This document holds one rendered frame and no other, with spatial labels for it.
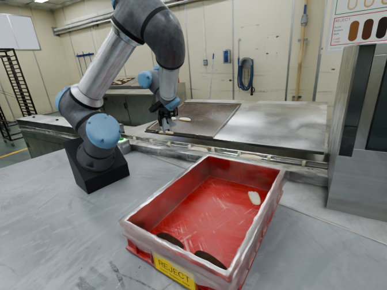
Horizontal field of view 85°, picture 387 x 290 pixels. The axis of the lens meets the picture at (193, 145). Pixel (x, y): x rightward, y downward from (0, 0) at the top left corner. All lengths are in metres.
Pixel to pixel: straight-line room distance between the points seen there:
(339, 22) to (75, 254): 1.71
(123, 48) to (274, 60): 4.11
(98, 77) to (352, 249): 0.88
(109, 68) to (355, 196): 0.85
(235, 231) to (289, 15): 4.31
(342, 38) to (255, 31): 3.23
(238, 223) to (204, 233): 0.11
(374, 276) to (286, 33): 4.30
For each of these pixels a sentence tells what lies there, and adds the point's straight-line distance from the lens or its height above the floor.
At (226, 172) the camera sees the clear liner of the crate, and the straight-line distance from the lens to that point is 0.88.
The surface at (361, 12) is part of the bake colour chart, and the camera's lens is 1.69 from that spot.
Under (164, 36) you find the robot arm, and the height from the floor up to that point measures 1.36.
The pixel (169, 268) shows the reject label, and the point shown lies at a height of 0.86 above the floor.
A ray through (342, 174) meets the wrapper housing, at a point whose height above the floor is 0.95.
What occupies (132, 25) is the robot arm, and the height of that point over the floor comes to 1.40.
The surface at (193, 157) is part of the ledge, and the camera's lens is 1.06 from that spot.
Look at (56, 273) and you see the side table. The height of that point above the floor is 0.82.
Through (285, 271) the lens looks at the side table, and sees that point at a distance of 0.61.
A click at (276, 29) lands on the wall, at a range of 4.70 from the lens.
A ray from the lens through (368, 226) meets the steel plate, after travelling 0.81.
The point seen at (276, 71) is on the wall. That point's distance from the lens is 4.68.
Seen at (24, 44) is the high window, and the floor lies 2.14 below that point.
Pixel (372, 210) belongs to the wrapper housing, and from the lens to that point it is 0.83.
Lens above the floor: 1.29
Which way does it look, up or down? 22 degrees down
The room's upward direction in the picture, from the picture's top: 5 degrees counter-clockwise
